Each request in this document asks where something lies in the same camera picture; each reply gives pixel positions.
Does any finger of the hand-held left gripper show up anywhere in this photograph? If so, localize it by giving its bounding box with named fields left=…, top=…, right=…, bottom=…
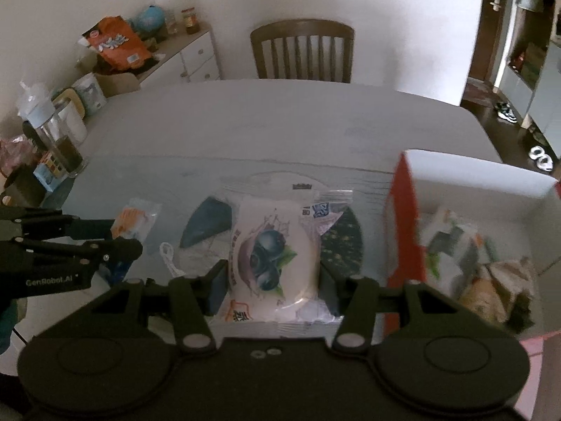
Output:
left=13, top=237, right=144, bottom=283
left=0, top=207, right=115, bottom=242

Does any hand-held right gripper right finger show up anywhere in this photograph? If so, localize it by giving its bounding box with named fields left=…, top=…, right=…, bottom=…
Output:
left=319, top=267, right=465, bottom=354

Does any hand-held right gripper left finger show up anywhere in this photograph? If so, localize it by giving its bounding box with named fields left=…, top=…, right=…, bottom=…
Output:
left=90, top=261, right=231, bottom=354

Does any small clear orange candy packet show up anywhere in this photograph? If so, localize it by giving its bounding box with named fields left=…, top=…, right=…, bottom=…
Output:
left=110, top=199, right=163, bottom=246

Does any blueberry bread packet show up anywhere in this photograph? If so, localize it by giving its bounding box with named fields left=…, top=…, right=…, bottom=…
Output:
left=219, top=193, right=347, bottom=325

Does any red cardboard box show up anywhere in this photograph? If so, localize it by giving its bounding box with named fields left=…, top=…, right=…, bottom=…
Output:
left=383, top=149, right=561, bottom=343

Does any white marble desktop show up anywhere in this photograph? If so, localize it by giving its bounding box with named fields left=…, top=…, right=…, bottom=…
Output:
left=13, top=79, right=505, bottom=343

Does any colourful cube box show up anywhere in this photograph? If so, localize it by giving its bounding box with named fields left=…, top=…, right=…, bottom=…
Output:
left=33, top=151, right=71, bottom=191

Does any clear packet blue print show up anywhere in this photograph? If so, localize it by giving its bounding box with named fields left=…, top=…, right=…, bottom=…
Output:
left=302, top=189, right=353, bottom=233

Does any pink plastic bag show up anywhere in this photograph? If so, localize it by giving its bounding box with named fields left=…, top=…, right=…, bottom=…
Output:
left=0, top=136, right=38, bottom=176

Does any white green snack packet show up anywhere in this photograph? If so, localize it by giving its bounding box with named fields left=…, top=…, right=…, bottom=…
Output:
left=423, top=210, right=465, bottom=279

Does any blue white printed carton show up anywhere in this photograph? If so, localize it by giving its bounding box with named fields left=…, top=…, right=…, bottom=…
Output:
left=72, top=72, right=108, bottom=117

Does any yellow plush dog toy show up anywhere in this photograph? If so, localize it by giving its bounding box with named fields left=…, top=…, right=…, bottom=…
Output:
left=460, top=278, right=509, bottom=325

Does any brown cardboard box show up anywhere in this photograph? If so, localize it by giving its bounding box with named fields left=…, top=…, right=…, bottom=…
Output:
left=94, top=70, right=143, bottom=97

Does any orange snack bag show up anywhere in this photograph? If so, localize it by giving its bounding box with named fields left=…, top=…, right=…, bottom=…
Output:
left=83, top=15, right=152, bottom=71

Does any white drawer cabinet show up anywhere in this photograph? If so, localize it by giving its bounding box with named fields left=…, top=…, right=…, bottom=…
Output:
left=131, top=26, right=222, bottom=86

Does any blue round toy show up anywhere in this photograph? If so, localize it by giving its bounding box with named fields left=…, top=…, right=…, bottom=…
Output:
left=134, top=4, right=167, bottom=33

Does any wooden chair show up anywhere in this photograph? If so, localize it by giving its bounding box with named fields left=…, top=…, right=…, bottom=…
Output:
left=250, top=19, right=356, bottom=84

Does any red lid jar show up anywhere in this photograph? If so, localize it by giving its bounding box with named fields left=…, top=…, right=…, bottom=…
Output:
left=182, top=6, right=201, bottom=35

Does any white slippers pair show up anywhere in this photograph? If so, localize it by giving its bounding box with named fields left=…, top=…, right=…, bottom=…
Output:
left=528, top=146, right=555, bottom=173

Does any dark sneakers pair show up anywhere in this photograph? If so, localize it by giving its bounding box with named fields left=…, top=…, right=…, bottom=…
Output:
left=494, top=102, right=519, bottom=124

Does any white string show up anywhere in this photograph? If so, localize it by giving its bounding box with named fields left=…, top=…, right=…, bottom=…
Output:
left=158, top=242, right=185, bottom=279

